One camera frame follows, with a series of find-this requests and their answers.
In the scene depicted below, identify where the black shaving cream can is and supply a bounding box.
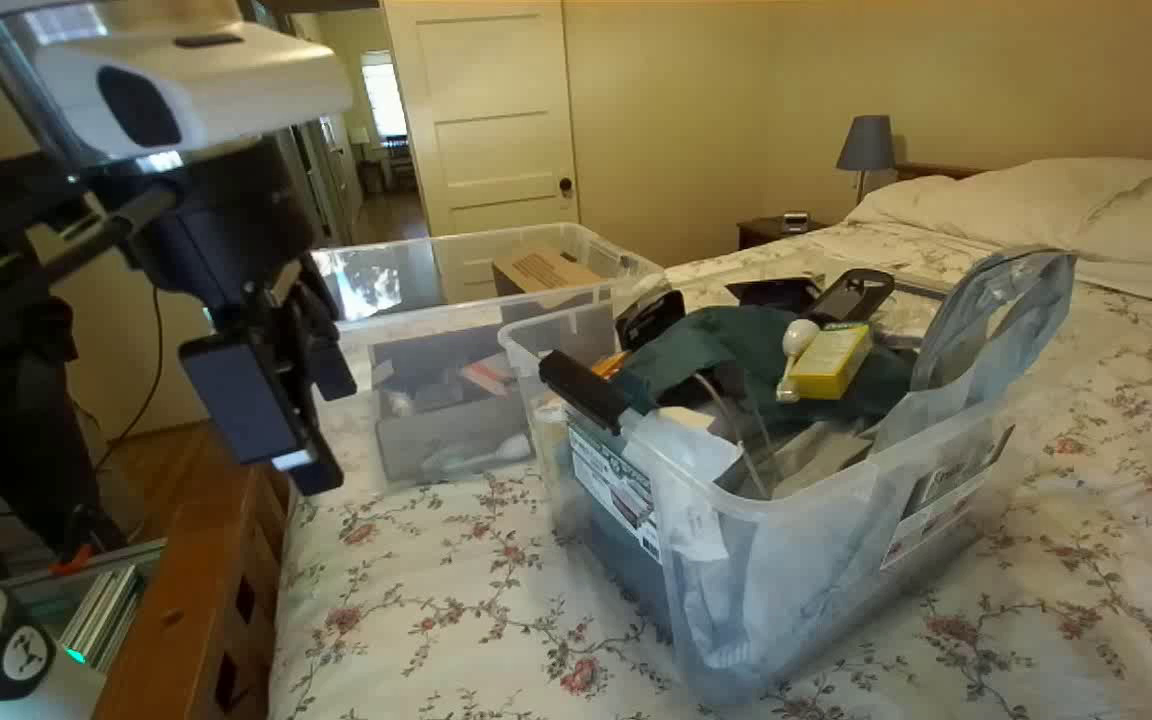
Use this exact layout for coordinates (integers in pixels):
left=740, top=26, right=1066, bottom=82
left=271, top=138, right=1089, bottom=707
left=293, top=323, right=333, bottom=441
left=538, top=349, right=636, bottom=431

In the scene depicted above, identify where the thin black hanging cable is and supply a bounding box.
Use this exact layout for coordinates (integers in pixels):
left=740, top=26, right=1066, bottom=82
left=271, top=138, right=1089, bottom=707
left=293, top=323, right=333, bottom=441
left=91, top=278, right=178, bottom=472

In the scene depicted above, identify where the black rounded object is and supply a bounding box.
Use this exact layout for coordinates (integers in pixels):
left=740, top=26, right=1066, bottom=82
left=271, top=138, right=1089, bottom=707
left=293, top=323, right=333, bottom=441
left=613, top=278, right=689, bottom=351

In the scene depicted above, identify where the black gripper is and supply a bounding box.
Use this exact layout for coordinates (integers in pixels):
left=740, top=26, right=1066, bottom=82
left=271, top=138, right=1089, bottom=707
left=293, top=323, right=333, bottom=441
left=209, top=247, right=363, bottom=402

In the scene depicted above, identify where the yellow cardboard box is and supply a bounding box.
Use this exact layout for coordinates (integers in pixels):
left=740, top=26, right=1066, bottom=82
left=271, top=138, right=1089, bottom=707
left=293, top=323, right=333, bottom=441
left=786, top=320, right=875, bottom=402

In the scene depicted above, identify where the floral bedspread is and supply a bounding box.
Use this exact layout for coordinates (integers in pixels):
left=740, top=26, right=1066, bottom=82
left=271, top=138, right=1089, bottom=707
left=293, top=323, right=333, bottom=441
left=265, top=214, right=1152, bottom=720

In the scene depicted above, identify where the wooden bed footboard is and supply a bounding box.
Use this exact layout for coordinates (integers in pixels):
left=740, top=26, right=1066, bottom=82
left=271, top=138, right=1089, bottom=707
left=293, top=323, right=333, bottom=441
left=91, top=456, right=301, bottom=720

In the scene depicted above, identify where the wooden nightstand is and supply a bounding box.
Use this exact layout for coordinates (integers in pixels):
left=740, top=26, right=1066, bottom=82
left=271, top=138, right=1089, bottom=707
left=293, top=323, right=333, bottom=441
left=732, top=202, right=861, bottom=251

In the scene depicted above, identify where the white brush with round head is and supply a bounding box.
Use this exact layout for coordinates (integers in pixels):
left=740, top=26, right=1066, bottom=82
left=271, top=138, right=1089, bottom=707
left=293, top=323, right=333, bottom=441
left=775, top=315, right=826, bottom=358

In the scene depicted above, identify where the hallway window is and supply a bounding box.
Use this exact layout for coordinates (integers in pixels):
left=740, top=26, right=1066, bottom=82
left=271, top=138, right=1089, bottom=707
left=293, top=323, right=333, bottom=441
left=355, top=48, right=415, bottom=145

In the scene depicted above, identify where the silver finned box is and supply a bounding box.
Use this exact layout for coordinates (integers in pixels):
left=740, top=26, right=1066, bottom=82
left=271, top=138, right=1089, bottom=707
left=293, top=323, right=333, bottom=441
left=54, top=557, right=147, bottom=670

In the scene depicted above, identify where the dark wooden headboard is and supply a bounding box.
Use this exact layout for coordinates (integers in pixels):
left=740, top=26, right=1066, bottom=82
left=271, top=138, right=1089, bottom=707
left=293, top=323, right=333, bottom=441
left=894, top=161, right=994, bottom=182

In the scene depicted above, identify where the white plastic bag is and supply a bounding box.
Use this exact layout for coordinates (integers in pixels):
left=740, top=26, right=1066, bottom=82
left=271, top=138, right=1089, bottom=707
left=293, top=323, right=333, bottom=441
left=615, top=400, right=755, bottom=563

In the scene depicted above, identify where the grey table lamp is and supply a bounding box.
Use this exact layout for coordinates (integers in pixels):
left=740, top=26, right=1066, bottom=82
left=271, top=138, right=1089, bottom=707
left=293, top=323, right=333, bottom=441
left=831, top=112, right=903, bottom=209

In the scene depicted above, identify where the grey plastic bag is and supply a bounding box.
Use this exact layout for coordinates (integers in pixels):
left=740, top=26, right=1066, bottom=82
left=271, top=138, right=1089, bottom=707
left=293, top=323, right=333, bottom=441
left=868, top=242, right=1080, bottom=445

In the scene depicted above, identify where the clear plastic storage crate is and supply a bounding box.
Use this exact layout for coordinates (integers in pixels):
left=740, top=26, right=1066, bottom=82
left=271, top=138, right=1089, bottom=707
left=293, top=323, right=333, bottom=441
left=313, top=218, right=669, bottom=491
left=493, top=242, right=1080, bottom=713

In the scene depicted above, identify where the black white printed box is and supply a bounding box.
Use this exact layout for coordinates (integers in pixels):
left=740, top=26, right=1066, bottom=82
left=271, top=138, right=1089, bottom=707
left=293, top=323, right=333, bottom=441
left=560, top=410, right=669, bottom=573

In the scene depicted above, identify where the black camera stand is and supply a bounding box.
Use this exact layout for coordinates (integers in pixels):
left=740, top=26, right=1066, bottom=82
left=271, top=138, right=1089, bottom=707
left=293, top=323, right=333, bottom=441
left=0, top=131, right=193, bottom=573

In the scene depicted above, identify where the black flat device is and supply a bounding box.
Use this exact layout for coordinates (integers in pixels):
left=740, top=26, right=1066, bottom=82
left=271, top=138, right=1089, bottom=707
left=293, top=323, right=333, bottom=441
left=723, top=272, right=827, bottom=311

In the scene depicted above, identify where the black rectangular box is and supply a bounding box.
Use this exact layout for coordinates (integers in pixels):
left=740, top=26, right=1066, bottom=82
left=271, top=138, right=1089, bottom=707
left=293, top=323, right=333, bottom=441
left=178, top=332, right=348, bottom=499

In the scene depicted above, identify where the teal green cloth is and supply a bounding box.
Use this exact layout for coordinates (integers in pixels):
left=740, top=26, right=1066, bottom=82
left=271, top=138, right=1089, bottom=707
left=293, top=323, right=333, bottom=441
left=613, top=303, right=921, bottom=431

